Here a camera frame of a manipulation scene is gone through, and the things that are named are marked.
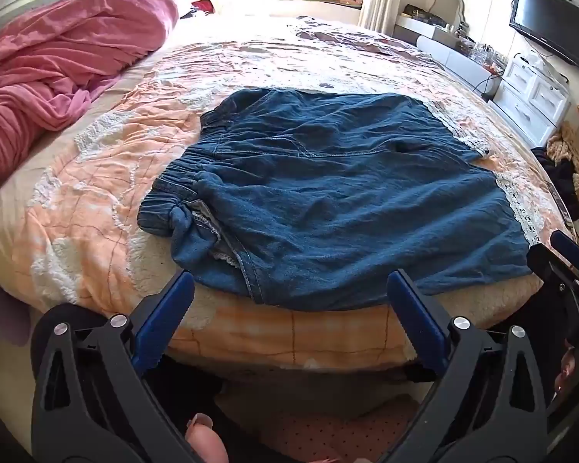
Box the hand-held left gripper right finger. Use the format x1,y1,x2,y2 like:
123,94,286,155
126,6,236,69
386,269,551,463

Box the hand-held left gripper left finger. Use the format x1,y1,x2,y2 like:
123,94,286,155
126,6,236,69
31,270,223,463

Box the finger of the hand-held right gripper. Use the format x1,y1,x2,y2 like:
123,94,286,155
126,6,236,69
550,230,579,278
527,243,579,300

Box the blue denim pants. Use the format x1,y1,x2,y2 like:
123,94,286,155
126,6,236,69
137,88,535,312

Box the person's right hand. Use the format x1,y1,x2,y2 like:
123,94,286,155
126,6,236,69
554,350,579,399

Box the person's left hand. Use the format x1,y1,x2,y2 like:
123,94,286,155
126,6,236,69
186,413,230,463

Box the pile of dark and beige clothes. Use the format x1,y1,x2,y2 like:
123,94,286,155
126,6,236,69
532,122,579,226

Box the orange and white bedspread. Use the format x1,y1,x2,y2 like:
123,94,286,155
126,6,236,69
0,14,579,372

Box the pink dotted cloth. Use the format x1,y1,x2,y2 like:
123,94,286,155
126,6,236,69
258,393,418,463

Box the white drawer cabinet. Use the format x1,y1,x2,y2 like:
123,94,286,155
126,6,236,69
492,55,572,148

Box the group of glass bottles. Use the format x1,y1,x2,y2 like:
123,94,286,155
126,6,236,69
458,39,508,72

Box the black flat television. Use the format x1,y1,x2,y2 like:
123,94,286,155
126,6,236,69
509,0,579,71

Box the white dressing table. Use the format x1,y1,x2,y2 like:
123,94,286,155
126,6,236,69
393,10,505,95

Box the wavy framed mirror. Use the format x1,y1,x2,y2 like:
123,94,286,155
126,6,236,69
429,0,470,30

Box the pink blanket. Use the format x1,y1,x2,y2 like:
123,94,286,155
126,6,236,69
0,0,180,194

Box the black cable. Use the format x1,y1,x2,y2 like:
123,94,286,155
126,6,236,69
473,68,503,103

